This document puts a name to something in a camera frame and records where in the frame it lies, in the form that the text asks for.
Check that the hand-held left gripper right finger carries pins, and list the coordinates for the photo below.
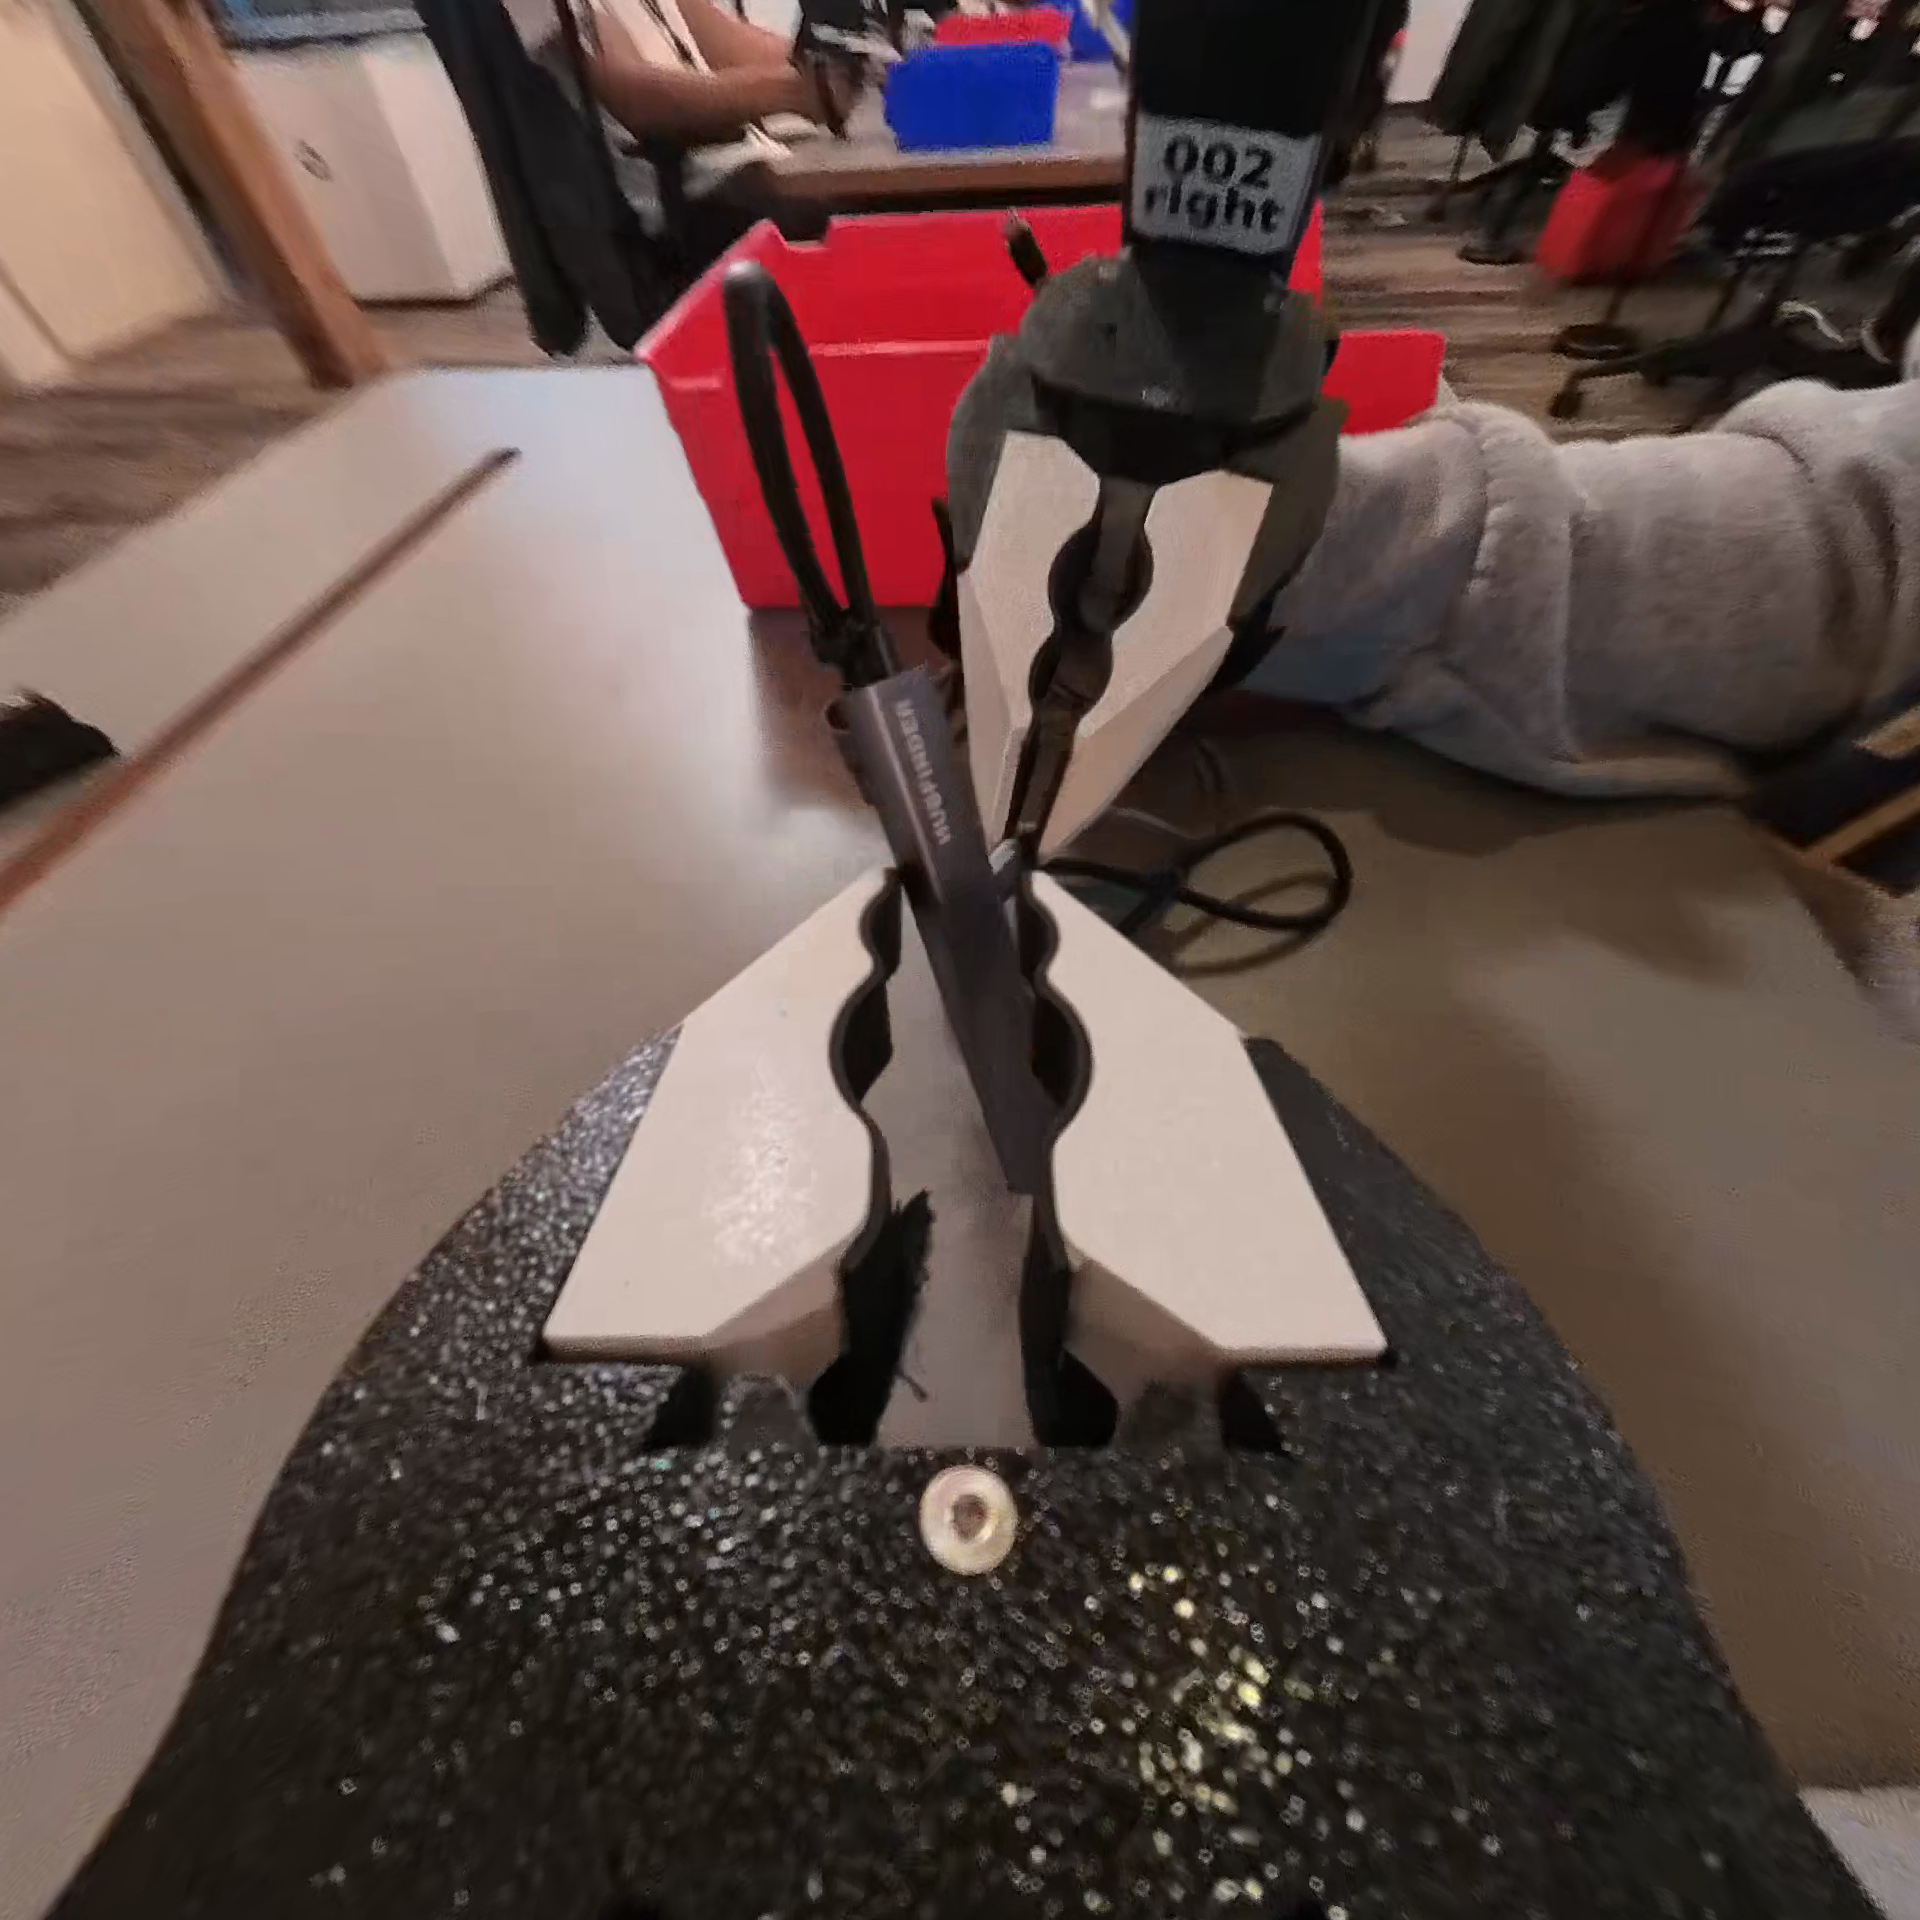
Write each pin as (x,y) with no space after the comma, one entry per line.
(1215,1200)

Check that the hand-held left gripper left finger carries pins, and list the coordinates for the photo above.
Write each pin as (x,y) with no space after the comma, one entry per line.
(705,1185)

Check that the dark hanging clothes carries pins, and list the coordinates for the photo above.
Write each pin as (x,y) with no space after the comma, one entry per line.
(1515,67)

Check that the red plastic bin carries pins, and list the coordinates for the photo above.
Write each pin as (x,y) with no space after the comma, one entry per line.
(840,422)

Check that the black office chair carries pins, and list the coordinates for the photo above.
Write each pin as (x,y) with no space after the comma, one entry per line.
(1800,196)

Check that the person's right forearm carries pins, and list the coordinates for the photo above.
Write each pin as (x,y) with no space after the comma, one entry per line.
(1576,599)

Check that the small black box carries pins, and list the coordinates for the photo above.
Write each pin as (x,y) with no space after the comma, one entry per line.
(43,751)

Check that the dark hanging coat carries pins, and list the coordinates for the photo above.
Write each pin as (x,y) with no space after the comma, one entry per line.
(523,181)

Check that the white cabinet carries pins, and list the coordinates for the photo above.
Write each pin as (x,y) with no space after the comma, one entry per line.
(388,181)

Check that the small blue bin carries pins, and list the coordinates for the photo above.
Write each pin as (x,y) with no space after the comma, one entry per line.
(967,100)

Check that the dark grey usb hub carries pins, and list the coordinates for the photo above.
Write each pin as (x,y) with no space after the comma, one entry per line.
(938,839)

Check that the red bag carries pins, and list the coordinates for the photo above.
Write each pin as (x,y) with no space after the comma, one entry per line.
(1620,217)

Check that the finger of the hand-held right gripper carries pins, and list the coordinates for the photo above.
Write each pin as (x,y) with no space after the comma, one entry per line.
(1185,587)
(1003,599)

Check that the wooden post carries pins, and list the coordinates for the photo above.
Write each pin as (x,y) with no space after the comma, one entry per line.
(255,196)

